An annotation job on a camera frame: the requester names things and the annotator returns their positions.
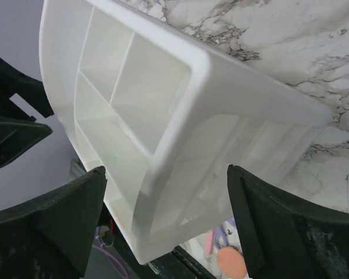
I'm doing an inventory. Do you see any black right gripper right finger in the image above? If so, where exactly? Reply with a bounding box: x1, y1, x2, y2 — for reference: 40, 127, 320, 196
227, 165, 349, 278

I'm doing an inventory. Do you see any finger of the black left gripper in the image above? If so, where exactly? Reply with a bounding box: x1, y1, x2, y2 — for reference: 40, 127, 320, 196
0, 58, 54, 118
0, 116, 52, 168

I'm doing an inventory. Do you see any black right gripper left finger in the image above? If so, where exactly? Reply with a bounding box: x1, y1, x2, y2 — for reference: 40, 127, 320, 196
0, 166, 107, 278

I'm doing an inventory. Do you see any purple eyelash curler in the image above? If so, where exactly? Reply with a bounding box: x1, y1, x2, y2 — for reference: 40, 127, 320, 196
212, 218, 241, 250

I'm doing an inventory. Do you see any white plastic drawer organizer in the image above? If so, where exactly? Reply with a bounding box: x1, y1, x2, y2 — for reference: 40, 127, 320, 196
39, 1, 332, 264

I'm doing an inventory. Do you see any orange round makeup sponge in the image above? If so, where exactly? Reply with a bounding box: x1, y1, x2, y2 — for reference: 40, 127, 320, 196
216, 246, 247, 279

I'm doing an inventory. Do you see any pink nail file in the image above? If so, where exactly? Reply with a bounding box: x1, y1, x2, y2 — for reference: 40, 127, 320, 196
204, 226, 225, 255

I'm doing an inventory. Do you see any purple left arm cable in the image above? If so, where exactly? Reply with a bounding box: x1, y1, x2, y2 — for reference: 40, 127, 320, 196
92, 228, 131, 279

